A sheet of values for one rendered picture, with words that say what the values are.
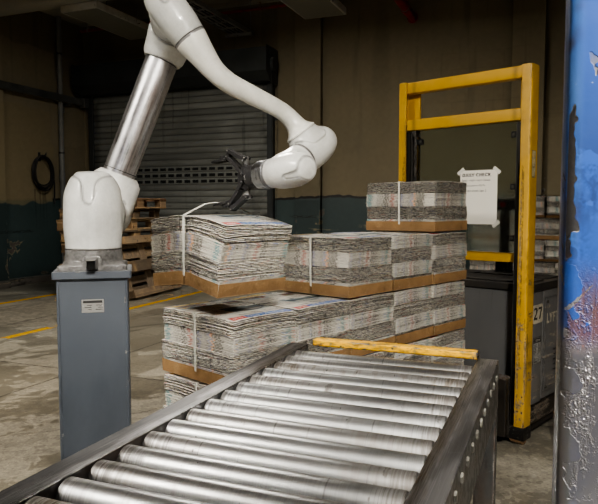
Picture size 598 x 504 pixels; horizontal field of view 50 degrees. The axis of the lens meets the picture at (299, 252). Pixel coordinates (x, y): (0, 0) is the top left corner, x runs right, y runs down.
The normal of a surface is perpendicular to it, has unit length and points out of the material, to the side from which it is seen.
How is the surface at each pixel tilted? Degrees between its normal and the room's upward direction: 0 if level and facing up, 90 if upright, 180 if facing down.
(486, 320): 90
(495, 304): 90
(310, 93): 90
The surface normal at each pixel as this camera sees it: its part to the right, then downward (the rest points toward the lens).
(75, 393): 0.25, 0.07
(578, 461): -0.37, 0.07
